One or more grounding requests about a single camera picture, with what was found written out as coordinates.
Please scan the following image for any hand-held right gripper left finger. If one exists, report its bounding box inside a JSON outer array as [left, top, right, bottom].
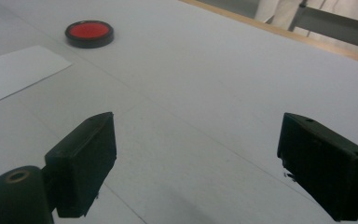
[[44, 111, 117, 218]]

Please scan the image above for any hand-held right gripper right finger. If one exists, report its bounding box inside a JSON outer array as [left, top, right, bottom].
[[277, 112, 358, 222]]

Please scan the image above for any round red ink pad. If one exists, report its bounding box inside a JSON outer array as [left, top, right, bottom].
[[64, 20, 115, 49]]

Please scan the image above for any white paper sheet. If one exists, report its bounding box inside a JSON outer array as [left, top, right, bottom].
[[0, 45, 73, 110]]

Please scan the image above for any wooden table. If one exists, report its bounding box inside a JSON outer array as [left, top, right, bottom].
[[179, 0, 358, 67]]

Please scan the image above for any white table cover board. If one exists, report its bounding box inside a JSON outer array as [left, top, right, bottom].
[[0, 0, 358, 224]]

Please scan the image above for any white metal desk frame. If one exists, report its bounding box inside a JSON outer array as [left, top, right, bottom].
[[255, 0, 358, 52]]

